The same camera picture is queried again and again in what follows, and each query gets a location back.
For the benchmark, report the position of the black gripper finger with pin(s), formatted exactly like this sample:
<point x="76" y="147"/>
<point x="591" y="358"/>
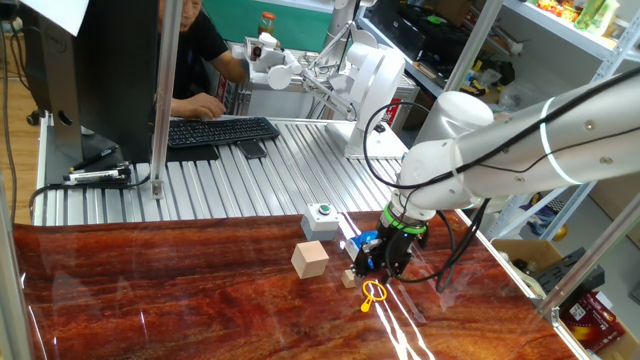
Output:
<point x="364" y="260"/>
<point x="392" y="272"/>

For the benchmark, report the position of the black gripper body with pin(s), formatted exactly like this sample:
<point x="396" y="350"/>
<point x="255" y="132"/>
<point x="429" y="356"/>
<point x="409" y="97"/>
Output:
<point x="400" y="245"/>

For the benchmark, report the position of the person's left forearm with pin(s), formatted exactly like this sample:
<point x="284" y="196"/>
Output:
<point x="232" y="67"/>

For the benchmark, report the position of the person's right forearm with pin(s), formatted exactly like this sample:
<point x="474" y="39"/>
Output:
<point x="182" y="106"/>

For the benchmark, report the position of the yellow ball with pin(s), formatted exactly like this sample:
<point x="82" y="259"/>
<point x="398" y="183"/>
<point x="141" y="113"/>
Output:
<point x="560" y="233"/>

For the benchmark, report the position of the person's right hand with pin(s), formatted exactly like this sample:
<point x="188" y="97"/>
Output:
<point x="207" y="106"/>

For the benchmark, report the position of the blue tissue pack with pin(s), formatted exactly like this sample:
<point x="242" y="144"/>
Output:
<point x="357" y="242"/>

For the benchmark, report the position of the small wooden cube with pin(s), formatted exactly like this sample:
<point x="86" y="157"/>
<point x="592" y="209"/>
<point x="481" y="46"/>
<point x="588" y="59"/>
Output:
<point x="348" y="279"/>

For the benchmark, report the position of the large wooden cube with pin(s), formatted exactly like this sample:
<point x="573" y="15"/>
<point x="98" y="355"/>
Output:
<point x="310" y="260"/>

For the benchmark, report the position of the white box with green button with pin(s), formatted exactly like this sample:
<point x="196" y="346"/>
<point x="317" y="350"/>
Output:
<point x="317" y="225"/>

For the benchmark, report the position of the cardboard box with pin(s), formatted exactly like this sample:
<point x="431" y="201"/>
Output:
<point x="530" y="250"/>

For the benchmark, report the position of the black smartphone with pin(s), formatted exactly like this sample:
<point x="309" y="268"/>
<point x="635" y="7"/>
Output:
<point x="251" y="149"/>

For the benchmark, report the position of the wood grain table mat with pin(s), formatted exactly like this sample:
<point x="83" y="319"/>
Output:
<point x="200" y="290"/>

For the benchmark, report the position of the black plastic part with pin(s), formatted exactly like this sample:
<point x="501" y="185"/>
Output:
<point x="565" y="272"/>

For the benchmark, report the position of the white haptic control device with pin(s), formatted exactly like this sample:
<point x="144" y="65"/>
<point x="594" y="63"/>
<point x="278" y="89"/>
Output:
<point x="372" y="80"/>

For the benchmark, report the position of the silver metal case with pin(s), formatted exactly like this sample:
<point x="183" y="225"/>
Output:
<point x="280" y="102"/>

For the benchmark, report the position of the black keyboard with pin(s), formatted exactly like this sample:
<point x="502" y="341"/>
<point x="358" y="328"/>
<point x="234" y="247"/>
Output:
<point x="220" y="131"/>

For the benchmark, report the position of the red package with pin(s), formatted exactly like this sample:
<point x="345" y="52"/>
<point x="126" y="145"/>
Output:
<point x="590" y="320"/>

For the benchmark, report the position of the glass jar with red lid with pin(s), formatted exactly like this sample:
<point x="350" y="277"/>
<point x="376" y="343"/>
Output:
<point x="267" y="24"/>

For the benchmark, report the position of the white shelf rack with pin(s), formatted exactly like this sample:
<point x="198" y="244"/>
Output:
<point x="550" y="30"/>

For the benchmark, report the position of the person in black shirt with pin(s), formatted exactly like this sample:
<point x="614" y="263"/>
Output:
<point x="197" y="50"/>

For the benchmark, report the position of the white marker pen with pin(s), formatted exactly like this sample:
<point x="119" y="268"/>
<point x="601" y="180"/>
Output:
<point x="95" y="175"/>

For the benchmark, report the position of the black pen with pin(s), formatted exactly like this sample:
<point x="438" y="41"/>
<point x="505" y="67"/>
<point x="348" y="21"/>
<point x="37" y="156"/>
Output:
<point x="95" y="158"/>

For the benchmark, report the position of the black computer monitor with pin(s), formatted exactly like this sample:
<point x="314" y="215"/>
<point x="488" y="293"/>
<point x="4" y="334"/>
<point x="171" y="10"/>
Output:
<point x="120" y="75"/>

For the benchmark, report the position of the white paper sheet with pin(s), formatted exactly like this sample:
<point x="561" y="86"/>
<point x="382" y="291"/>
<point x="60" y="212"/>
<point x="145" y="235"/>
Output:
<point x="57" y="12"/>

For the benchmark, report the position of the aluminium frame post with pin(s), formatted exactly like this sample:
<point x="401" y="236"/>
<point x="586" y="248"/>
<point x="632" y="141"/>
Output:
<point x="165" y="100"/>
<point x="12" y="300"/>
<point x="590" y="260"/>

